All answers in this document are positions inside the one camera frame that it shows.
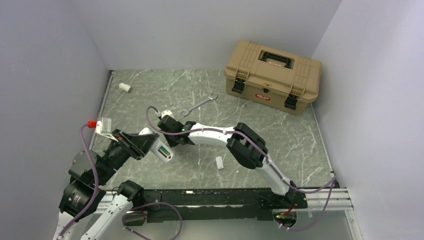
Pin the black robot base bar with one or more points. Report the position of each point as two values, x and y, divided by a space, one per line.
261 204

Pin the silver open-end wrench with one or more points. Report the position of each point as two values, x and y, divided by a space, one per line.
186 111

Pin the white remote battery cover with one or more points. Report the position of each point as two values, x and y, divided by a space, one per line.
124 87

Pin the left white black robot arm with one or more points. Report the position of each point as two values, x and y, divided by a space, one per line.
89 171

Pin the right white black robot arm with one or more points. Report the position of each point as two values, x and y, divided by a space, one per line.
246 146

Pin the white remote control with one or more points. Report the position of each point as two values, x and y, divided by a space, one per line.
155 146

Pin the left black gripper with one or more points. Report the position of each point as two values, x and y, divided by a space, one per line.
135 145

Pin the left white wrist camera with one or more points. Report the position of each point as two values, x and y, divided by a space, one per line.
102 127

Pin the tan plastic toolbox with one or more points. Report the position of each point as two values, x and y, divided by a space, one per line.
272 77

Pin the green AAA battery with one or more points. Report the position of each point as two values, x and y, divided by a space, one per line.
166 154

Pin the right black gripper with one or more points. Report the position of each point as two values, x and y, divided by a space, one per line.
172 144

